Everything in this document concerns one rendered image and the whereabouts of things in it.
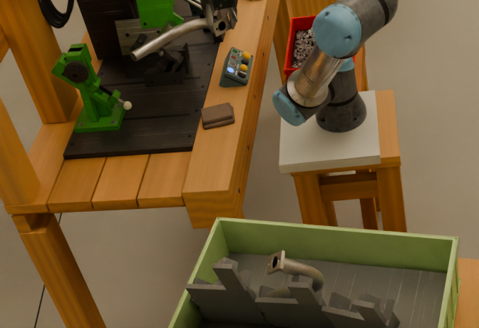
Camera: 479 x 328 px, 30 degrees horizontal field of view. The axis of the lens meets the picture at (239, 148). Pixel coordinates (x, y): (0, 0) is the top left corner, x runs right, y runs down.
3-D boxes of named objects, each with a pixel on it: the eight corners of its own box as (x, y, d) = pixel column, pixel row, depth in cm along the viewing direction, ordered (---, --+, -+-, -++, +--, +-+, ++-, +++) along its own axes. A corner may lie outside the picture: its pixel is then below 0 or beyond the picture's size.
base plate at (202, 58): (241, -32, 347) (239, -37, 345) (194, 151, 264) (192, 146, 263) (140, -21, 356) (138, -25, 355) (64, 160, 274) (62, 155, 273)
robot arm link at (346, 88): (366, 86, 254) (361, 48, 245) (334, 111, 248) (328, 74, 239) (336, 71, 261) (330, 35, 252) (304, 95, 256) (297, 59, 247)
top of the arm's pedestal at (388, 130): (394, 98, 276) (393, 88, 274) (401, 166, 252) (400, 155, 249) (293, 110, 282) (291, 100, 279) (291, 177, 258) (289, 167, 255)
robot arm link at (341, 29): (327, 108, 253) (396, 11, 204) (291, 137, 247) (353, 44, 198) (299, 78, 255) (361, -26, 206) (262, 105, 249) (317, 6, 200)
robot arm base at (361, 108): (367, 97, 265) (364, 71, 259) (365, 131, 255) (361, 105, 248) (318, 100, 269) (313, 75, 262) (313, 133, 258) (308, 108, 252)
